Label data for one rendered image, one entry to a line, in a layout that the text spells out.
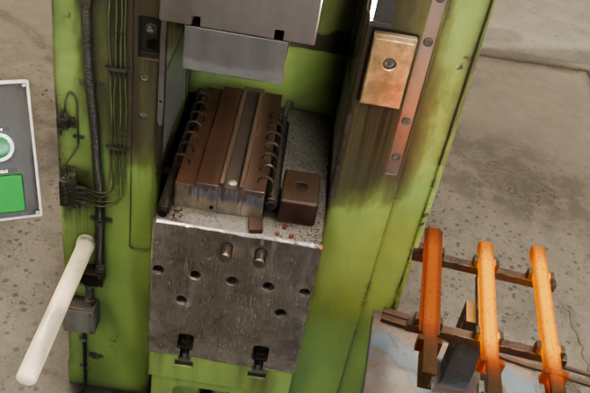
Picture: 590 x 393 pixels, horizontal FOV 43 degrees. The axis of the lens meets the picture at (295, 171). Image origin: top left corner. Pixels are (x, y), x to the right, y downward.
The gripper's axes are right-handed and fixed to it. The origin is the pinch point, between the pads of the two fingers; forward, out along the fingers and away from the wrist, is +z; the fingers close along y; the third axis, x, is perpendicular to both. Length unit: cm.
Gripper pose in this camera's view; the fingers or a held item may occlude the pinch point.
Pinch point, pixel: (491, 384)
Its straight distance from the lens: 148.4
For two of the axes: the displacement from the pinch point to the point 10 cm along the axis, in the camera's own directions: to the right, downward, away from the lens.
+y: 9.7, 2.2, -0.5
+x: 1.4, -7.9, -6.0
